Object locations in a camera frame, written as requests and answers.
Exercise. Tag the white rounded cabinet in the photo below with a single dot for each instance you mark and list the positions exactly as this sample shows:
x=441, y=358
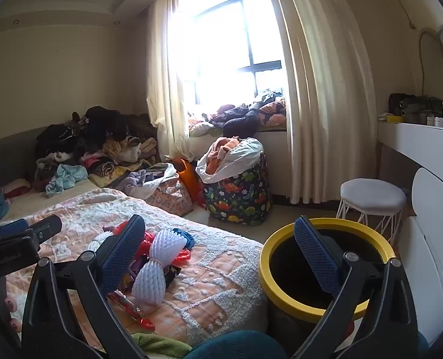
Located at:
x=438, y=232

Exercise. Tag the dark puffy jacket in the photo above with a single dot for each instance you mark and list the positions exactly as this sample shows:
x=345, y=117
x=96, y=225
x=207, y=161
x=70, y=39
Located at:
x=236, y=116

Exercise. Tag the green fleece cloth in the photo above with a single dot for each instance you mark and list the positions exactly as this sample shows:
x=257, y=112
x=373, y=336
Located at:
x=161, y=346

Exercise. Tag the orange patterned quilt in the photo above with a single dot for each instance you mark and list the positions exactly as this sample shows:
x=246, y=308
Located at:
x=273, y=112

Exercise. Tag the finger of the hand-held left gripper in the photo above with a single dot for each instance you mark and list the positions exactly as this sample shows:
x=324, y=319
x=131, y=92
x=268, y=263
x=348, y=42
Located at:
x=4, y=229
x=45, y=230

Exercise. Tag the grey bed headboard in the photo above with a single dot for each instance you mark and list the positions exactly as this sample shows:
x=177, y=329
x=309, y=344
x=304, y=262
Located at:
x=4, y=153

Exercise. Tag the white wrapper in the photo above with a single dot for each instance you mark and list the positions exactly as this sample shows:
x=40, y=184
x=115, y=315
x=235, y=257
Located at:
x=98, y=242

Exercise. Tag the beige bed sheet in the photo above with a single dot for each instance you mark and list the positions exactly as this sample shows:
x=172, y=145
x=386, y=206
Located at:
x=49, y=202

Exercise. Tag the orange cloth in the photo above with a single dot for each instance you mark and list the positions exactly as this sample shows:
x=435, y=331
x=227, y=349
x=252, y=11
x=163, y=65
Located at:
x=221, y=149

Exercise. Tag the pile of clothes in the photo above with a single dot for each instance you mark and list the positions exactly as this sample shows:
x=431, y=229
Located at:
x=105, y=134

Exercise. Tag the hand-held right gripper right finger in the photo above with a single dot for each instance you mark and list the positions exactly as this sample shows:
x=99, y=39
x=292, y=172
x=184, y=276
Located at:
x=316, y=258

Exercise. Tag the teal fleece clothing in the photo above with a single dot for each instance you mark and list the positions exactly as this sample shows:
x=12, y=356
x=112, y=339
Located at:
x=236, y=346

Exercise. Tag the dinosaur print storage bag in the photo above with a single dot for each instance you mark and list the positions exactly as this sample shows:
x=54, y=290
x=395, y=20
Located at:
x=240, y=198

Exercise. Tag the white plastic bag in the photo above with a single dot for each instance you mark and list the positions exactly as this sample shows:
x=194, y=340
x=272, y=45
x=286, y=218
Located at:
x=247, y=153

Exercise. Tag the wide cream curtain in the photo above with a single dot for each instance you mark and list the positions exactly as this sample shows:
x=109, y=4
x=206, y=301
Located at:
x=318, y=101

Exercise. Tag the light blue cloth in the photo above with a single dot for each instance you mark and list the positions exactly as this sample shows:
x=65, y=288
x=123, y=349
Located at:
x=66, y=177

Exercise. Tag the black framed window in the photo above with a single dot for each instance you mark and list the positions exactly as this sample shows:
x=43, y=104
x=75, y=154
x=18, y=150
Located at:
x=225, y=37

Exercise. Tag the purple foil wrapper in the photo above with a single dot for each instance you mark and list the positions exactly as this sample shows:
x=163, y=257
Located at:
x=132, y=271

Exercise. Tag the purple gold snack wrapper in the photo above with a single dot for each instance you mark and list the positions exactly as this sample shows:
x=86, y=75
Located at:
x=172, y=273

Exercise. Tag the floral fabric bag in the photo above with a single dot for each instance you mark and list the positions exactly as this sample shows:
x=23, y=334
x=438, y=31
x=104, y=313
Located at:
x=169, y=198

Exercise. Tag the light crumpled sheet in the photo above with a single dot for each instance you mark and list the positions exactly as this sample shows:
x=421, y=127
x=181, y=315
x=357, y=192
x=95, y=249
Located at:
x=202, y=127

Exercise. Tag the dark bag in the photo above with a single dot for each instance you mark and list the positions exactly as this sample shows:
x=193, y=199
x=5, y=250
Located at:
x=412, y=106

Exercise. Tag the narrow cream curtain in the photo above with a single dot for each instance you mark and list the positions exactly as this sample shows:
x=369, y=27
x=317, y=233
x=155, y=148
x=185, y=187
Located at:
x=165, y=82

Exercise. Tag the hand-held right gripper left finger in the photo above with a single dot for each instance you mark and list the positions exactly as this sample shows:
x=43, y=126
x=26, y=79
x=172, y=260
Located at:
x=121, y=258

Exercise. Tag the white round stool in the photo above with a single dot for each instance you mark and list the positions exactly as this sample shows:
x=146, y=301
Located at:
x=371, y=194

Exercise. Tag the orange bag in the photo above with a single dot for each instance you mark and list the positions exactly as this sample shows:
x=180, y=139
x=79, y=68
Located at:
x=189, y=179

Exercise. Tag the yellow box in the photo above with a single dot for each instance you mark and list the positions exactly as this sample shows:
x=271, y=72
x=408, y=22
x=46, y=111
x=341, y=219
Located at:
x=391, y=118

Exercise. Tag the yellow-rimmed black trash bin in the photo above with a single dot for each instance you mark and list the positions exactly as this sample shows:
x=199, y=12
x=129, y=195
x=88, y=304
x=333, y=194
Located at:
x=270, y=265

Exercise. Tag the person's left hand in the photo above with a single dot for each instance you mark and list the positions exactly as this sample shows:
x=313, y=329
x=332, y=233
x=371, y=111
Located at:
x=12, y=304

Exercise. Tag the white foam net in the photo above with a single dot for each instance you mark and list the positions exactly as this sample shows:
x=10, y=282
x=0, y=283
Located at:
x=150, y=280

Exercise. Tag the red snack packet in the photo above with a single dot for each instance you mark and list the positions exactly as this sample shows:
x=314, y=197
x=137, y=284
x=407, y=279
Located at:
x=139, y=316

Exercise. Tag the white vanity desk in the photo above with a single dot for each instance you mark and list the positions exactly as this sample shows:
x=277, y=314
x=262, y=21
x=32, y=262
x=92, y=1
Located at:
x=415, y=146

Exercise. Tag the blue plastic bag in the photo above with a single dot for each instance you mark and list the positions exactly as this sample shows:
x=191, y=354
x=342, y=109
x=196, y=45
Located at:
x=182, y=236

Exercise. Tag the red pink cloth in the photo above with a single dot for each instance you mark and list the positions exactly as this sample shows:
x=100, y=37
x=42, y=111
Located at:
x=17, y=189

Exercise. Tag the small white bottles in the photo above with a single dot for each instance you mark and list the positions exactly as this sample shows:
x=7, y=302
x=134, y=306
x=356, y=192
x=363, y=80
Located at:
x=435, y=120

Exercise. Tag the orange white tufted blanket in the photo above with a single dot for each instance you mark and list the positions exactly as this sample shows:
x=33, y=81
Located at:
x=214, y=280

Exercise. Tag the white bag with purple clothes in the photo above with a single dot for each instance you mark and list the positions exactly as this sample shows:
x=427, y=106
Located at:
x=146, y=179

